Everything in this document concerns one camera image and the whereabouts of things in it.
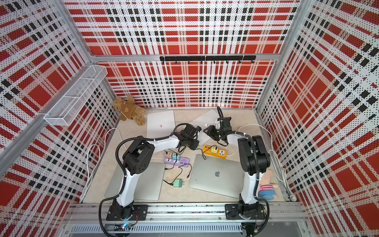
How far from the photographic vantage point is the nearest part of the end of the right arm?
2.56 ft

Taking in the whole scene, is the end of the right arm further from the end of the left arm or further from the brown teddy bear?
the brown teddy bear

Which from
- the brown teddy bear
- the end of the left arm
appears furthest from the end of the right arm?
the brown teddy bear
